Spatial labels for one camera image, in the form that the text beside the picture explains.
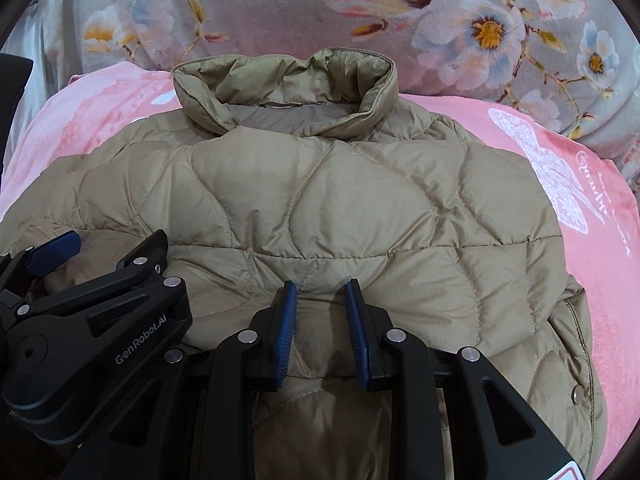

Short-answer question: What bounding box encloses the khaki quilted puffer jacket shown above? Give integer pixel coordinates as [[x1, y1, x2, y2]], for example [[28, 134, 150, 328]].
[[1, 49, 606, 479]]

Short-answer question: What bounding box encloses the pink bow-print blanket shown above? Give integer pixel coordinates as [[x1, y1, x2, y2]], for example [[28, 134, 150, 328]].
[[1, 93, 627, 479]]

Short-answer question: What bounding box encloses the grey floral quilt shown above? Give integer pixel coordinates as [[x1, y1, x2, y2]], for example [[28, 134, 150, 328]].
[[36, 0, 639, 181]]

